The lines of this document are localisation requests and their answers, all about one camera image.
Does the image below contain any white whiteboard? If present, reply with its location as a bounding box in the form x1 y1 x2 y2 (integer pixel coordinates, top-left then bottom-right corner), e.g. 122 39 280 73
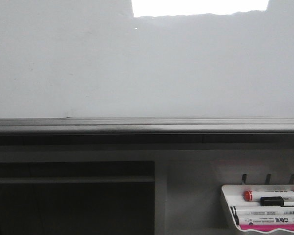
0 0 294 118

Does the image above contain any black tray hook left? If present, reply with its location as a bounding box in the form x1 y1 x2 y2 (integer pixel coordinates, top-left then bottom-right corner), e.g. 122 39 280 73
241 173 247 185

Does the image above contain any black tray hook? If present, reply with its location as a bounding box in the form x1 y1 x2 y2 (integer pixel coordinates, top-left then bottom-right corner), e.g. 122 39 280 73
265 173 271 185
289 173 294 185
241 173 247 185

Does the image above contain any white marker tray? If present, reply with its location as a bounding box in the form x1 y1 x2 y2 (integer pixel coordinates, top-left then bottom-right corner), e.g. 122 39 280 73
221 185 294 235

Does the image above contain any red capped white marker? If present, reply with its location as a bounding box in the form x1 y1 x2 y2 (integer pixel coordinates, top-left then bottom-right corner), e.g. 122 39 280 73
243 190 294 202

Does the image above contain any black tray hook middle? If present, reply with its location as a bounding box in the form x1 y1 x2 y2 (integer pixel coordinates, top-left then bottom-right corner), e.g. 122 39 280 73
265 173 271 185

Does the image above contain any white labelled marker front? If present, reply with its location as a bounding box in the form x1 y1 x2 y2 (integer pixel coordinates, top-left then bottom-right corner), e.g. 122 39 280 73
234 214 294 226

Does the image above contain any white marker black end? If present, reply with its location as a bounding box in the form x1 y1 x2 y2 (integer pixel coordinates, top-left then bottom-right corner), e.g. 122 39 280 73
230 206 294 216

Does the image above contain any black capped marker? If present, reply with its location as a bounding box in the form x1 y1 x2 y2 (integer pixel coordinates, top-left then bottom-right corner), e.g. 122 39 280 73
260 196 294 206

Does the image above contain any black tray hook right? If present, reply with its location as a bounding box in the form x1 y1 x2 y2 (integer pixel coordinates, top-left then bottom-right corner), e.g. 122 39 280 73
289 173 294 185

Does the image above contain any grey stand frame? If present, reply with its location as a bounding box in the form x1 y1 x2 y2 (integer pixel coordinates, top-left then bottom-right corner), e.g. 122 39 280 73
0 143 294 235

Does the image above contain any grey whiteboard bottom rail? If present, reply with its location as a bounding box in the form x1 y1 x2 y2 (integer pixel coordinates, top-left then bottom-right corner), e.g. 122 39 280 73
0 117 294 136

